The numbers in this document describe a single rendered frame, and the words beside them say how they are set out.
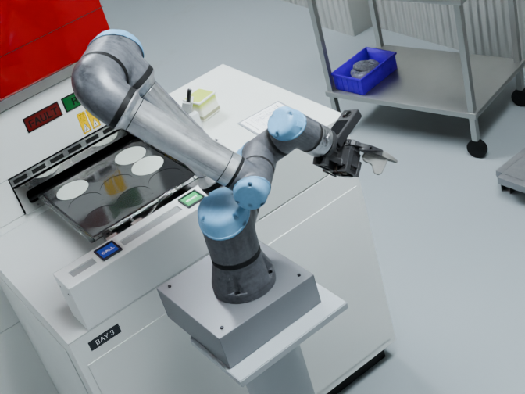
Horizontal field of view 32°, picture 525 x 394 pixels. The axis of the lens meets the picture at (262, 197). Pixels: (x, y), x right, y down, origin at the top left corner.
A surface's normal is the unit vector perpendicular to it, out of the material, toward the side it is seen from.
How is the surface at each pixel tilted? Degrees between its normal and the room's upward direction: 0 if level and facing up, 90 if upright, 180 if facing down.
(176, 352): 90
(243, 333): 90
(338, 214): 90
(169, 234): 90
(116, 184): 0
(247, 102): 0
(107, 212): 0
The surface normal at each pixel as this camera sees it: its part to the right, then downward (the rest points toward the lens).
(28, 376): 0.58, 0.33
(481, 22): -0.77, 0.51
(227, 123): -0.24, -0.80
